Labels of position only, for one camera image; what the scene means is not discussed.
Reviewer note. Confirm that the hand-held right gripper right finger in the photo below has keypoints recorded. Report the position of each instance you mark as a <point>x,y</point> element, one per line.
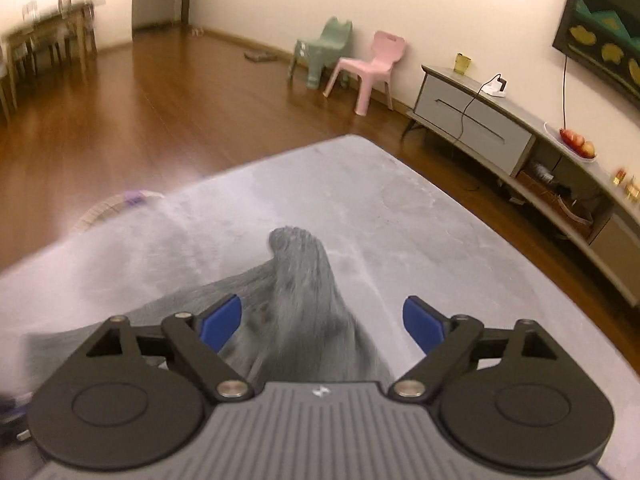
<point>422,327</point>

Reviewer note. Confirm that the yellow cup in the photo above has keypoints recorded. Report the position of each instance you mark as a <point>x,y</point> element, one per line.
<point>463,64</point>

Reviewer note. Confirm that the white power strip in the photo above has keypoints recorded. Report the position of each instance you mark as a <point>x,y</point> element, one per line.
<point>495,91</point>

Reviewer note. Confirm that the pink child chair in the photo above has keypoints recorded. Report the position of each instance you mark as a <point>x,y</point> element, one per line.
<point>372,62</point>

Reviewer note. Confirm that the green child chair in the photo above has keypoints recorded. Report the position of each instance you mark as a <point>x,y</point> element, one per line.
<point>320,47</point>

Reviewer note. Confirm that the grey garment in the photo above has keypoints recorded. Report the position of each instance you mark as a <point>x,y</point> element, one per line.
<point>300,300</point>

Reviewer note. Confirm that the white plate of fruit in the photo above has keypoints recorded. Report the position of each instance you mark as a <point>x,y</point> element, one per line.
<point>575,146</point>

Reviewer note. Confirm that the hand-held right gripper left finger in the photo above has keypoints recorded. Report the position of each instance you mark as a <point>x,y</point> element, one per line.
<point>222,322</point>

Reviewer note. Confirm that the wooden dining table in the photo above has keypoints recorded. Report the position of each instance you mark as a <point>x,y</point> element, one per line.
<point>55,25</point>

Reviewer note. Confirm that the golden ornament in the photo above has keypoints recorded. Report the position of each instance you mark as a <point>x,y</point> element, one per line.
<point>633,187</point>
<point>620,177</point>

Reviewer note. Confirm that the brown box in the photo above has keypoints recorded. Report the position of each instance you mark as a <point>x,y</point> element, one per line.
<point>575,215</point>

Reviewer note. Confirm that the beige round woven object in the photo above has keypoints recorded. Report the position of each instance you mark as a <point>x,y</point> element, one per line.
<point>100,210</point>

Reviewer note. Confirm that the grey low media cabinet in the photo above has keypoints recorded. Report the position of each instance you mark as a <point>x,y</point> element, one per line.
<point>480,120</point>

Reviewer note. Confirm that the light grey blanket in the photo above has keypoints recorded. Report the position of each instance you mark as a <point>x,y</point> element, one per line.
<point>350,195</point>

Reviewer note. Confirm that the wooden dining chair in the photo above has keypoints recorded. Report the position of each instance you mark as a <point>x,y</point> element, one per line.
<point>10,70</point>

